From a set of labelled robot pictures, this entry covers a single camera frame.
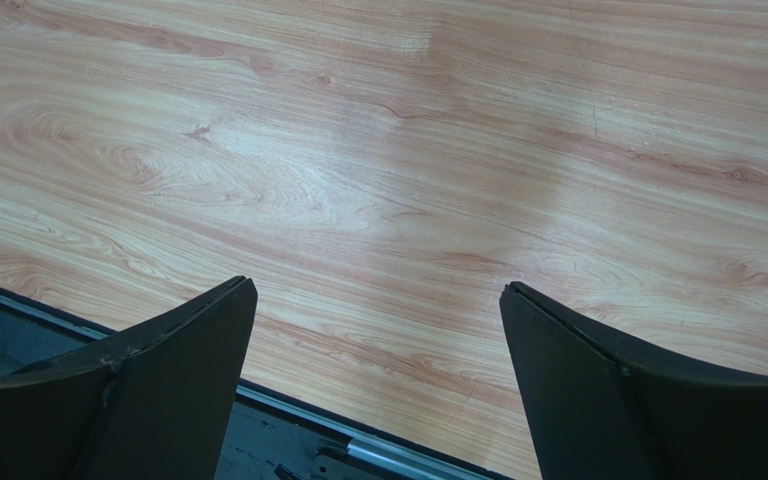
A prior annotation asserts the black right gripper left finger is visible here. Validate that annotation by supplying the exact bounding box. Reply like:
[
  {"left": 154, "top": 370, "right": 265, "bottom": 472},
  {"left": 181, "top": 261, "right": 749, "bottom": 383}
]
[{"left": 0, "top": 276, "right": 258, "bottom": 479}]

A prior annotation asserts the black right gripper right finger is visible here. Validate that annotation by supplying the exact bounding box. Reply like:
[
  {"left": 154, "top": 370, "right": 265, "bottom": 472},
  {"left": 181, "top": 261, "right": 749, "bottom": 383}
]
[{"left": 499, "top": 282, "right": 768, "bottom": 479}]

